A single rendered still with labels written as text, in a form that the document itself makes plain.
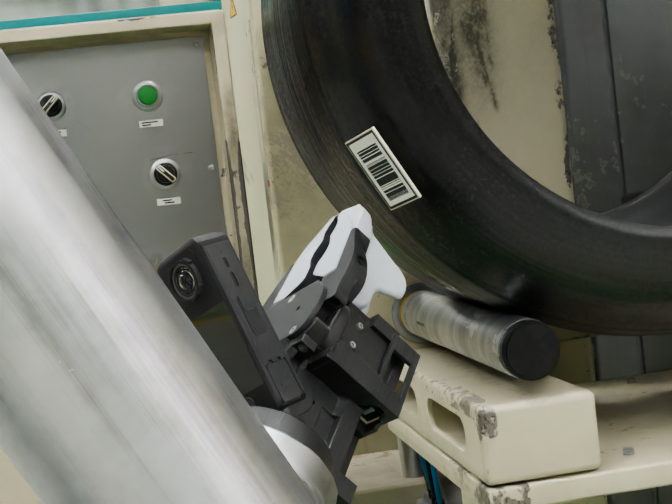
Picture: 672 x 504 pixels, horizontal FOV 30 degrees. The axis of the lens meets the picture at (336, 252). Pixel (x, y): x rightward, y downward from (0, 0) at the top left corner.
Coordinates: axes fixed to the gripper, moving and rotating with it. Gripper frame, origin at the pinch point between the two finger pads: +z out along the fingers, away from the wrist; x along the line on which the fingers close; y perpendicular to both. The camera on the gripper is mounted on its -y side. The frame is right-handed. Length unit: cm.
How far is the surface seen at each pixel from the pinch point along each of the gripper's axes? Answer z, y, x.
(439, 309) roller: 15.8, 19.1, -14.6
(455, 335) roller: 9.8, 18.5, -10.1
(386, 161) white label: 6.7, 1.0, 0.4
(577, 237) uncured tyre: 8.6, 14.7, 6.2
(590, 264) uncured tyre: 8.0, 16.8, 5.8
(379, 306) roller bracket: 23.5, 20.3, -26.8
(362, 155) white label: 7.7, 0.0, -1.6
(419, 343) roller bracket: 22.8, 25.7, -26.1
